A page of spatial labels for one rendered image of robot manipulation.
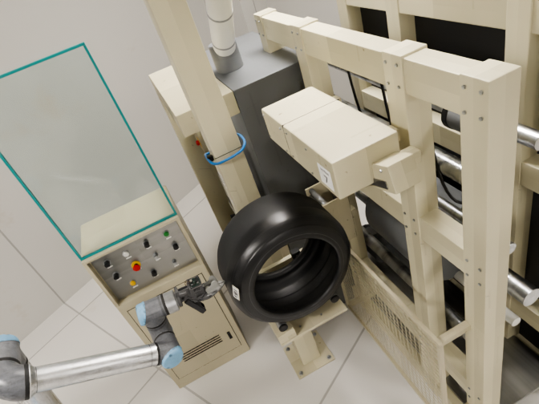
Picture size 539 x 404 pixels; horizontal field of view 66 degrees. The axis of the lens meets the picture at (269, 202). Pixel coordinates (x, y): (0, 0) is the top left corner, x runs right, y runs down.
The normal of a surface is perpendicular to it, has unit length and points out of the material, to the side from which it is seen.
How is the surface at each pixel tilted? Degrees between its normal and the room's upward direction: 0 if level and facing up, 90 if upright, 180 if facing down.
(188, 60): 90
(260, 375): 0
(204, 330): 90
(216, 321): 90
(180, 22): 90
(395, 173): 72
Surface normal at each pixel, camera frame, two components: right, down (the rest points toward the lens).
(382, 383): -0.28, -0.77
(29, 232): 0.77, 0.18
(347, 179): 0.37, 0.46
